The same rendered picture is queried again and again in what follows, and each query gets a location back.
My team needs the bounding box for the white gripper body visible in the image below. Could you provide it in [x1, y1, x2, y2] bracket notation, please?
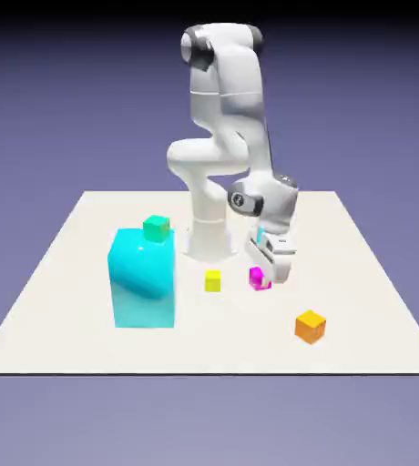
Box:
[244, 233, 298, 284]

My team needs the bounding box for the small magenta cube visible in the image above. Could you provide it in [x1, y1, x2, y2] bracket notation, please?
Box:
[248, 266, 272, 292]

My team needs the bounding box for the small yellow cube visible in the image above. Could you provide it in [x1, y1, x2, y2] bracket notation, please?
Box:
[204, 269, 222, 293]

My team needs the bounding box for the small orange cube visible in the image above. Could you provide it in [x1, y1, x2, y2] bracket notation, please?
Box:
[293, 309, 328, 346]

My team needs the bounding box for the small green cube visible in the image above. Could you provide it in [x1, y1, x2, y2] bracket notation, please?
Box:
[142, 214, 171, 244]

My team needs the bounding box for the large cyan box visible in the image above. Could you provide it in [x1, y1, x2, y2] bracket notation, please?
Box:
[107, 227, 177, 329]

